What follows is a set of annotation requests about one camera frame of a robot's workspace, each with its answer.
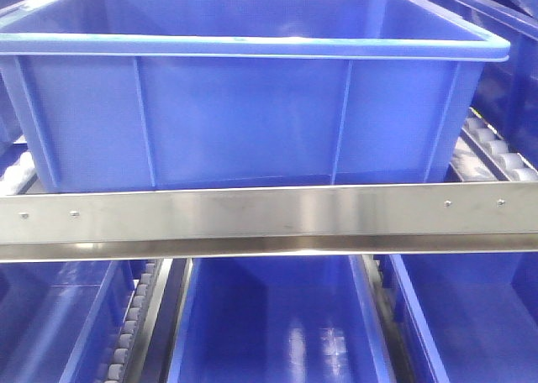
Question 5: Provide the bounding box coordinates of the blue bin bottom centre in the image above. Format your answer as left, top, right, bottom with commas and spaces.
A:
167, 255, 395, 382

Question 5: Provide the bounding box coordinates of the large blue bin centre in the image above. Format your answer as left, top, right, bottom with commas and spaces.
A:
1, 0, 510, 192

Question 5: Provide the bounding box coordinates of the right grey roller track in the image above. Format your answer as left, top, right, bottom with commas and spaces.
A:
446, 108, 537, 182

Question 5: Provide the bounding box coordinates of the lower left roller track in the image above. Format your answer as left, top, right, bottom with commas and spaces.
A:
105, 260, 170, 382

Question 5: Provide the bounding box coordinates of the blue bin bottom right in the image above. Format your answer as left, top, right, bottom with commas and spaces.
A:
381, 252, 537, 382

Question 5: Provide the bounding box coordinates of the blue bin bottom left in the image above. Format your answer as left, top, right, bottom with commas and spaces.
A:
1, 260, 135, 382

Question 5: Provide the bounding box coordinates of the blue bin upper left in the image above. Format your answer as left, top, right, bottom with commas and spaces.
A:
1, 0, 27, 150

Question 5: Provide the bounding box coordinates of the lower steel shelf rail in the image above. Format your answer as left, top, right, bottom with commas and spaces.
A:
1, 181, 537, 262

